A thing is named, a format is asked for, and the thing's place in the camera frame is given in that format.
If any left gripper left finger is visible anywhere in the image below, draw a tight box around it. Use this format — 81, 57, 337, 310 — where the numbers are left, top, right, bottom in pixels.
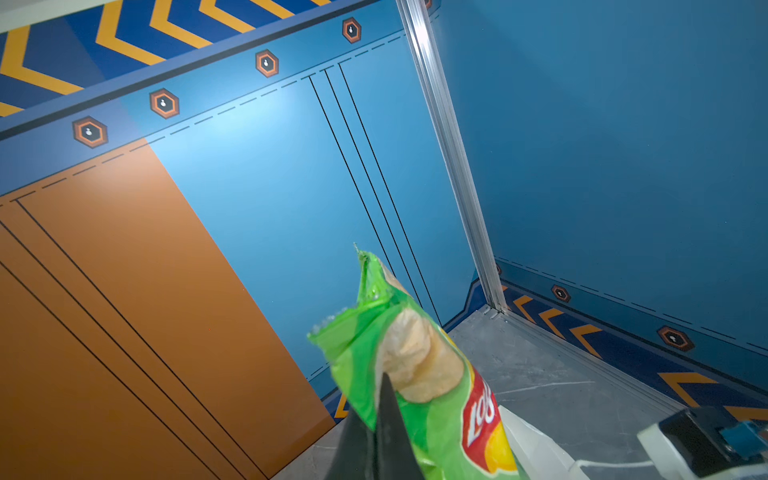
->
325, 413, 376, 480

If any right aluminium corner post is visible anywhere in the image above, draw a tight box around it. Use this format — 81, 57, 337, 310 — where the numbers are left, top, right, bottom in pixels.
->
396, 0, 508, 313

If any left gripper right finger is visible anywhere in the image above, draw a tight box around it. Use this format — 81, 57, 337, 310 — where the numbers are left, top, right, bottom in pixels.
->
374, 373, 425, 480

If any green Lay's chips bag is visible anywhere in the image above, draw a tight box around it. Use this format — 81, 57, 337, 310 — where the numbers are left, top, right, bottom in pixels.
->
308, 250, 528, 479

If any white floral paper bag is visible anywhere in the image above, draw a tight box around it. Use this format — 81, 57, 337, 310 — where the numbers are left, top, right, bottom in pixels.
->
499, 406, 654, 480

